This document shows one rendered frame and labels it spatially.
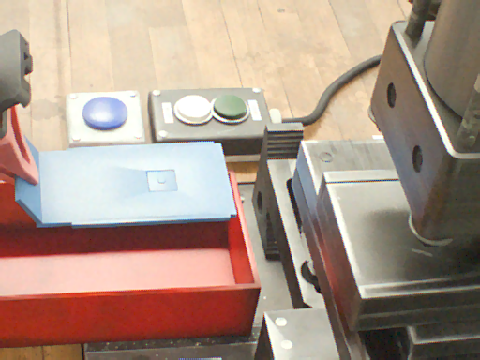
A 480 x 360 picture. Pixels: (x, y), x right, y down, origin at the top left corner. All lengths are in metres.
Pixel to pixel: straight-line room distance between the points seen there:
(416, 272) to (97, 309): 0.32
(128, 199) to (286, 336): 0.14
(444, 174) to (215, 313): 0.38
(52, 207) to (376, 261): 0.30
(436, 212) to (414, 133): 0.04
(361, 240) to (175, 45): 0.57
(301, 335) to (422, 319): 0.21
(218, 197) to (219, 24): 0.37
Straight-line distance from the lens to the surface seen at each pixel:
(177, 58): 1.01
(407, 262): 0.48
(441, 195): 0.41
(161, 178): 0.72
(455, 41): 0.40
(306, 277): 0.73
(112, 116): 0.88
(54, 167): 0.73
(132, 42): 1.02
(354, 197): 0.50
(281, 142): 0.81
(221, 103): 0.90
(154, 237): 0.83
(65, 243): 0.82
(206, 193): 0.72
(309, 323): 0.69
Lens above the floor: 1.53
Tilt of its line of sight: 45 degrees down
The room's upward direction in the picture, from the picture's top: 10 degrees clockwise
